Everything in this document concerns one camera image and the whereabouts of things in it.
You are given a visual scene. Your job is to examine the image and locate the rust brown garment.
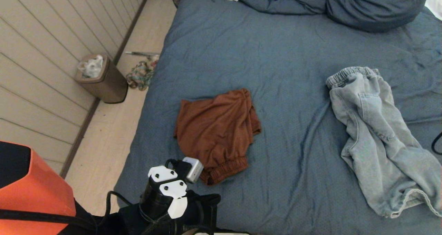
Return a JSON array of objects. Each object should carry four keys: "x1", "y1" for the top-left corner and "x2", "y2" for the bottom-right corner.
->
[{"x1": 174, "y1": 88, "x2": 262, "y2": 186}]

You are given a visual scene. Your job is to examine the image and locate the light blue denim shorts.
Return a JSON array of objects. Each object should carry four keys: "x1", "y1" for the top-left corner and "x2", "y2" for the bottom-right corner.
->
[{"x1": 326, "y1": 67, "x2": 442, "y2": 219}]

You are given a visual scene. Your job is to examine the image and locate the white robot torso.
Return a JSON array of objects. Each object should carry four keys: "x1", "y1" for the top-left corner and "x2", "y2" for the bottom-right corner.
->
[{"x1": 183, "y1": 228, "x2": 251, "y2": 235}]

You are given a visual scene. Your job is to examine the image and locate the brown trash bin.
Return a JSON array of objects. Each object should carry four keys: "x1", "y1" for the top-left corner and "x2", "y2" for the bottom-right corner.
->
[{"x1": 75, "y1": 54, "x2": 128, "y2": 104}]

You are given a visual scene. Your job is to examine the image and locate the colourful crumpled cloth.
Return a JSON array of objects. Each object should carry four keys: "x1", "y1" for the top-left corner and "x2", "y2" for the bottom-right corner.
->
[{"x1": 125, "y1": 60, "x2": 159, "y2": 91}]

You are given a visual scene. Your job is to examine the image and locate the white plastic bin bag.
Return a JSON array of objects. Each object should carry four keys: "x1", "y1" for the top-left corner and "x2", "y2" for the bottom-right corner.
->
[{"x1": 78, "y1": 55, "x2": 104, "y2": 78}]

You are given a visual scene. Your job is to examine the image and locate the grey metal rod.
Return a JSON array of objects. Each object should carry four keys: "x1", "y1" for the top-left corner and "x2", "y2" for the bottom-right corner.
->
[{"x1": 125, "y1": 50, "x2": 160, "y2": 59}]

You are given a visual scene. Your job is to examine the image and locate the blue bed sheet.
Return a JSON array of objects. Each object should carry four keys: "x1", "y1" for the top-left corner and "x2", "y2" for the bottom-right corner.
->
[{"x1": 114, "y1": 0, "x2": 442, "y2": 235}]

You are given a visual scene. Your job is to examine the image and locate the bunched blue duvet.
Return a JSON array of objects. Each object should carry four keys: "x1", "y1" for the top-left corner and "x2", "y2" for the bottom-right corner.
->
[{"x1": 238, "y1": 0, "x2": 329, "y2": 14}]

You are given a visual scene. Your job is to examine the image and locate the blue pillow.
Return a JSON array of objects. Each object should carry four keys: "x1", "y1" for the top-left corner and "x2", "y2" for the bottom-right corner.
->
[{"x1": 325, "y1": 0, "x2": 432, "y2": 32}]

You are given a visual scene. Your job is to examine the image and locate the white pillow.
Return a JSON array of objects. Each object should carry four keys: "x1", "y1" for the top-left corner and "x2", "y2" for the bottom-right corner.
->
[{"x1": 425, "y1": 0, "x2": 442, "y2": 20}]

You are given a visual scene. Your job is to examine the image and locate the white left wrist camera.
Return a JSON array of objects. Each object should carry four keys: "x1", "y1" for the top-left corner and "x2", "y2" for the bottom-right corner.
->
[{"x1": 148, "y1": 157, "x2": 204, "y2": 219}]

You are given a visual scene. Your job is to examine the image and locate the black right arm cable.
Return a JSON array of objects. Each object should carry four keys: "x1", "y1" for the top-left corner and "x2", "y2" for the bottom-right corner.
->
[{"x1": 431, "y1": 131, "x2": 442, "y2": 155}]

